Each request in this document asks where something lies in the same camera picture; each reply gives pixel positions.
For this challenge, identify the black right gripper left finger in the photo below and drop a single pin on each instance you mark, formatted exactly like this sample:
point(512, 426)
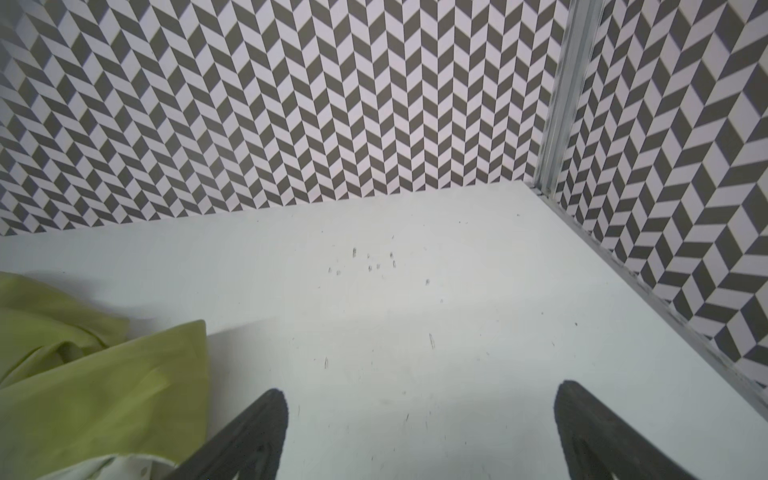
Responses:
point(248, 447)

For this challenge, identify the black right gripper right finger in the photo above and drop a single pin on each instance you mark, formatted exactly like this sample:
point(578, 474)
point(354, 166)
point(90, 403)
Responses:
point(598, 444)

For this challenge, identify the green and cream printed jacket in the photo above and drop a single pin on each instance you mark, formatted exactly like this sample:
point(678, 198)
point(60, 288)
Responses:
point(81, 399)

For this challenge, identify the aluminium right corner post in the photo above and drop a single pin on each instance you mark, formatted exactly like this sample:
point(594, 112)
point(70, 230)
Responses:
point(580, 31)

